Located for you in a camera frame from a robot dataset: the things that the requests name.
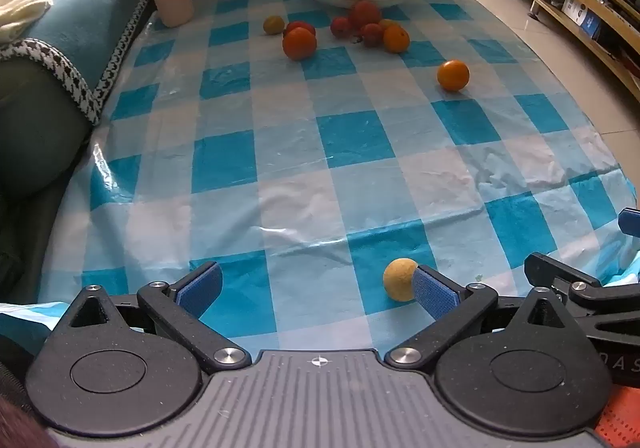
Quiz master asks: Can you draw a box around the teal blanket with houndstooth trim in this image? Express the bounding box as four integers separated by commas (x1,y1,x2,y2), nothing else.
0,0,153,125

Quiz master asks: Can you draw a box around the large red tomato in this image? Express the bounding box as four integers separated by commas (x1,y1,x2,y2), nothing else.
348,0,382,29

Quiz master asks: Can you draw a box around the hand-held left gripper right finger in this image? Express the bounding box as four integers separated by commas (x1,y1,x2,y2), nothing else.
384,265,581,371

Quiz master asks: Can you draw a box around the dark fuzzy cloth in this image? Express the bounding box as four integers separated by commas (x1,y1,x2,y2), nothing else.
0,398,51,448

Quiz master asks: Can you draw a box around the cream white cloth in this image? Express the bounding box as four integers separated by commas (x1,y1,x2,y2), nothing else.
0,0,95,44

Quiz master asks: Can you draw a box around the blue box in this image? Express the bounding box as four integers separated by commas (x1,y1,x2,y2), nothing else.
580,11,603,39

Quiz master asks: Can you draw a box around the dark green sofa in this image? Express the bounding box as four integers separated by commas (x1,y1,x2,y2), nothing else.
0,59,96,301

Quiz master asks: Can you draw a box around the orange mesh bag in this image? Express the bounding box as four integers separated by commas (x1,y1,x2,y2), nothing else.
597,385,640,448

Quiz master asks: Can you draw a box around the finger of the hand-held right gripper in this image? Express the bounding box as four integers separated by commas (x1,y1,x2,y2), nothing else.
524,252,640,329
618,208,640,235

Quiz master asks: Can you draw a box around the small orange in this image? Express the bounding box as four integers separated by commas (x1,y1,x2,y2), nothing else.
436,59,471,92
382,25,411,54
282,27,318,62

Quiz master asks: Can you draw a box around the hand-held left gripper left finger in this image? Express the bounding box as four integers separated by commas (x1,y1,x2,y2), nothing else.
64,261,252,374

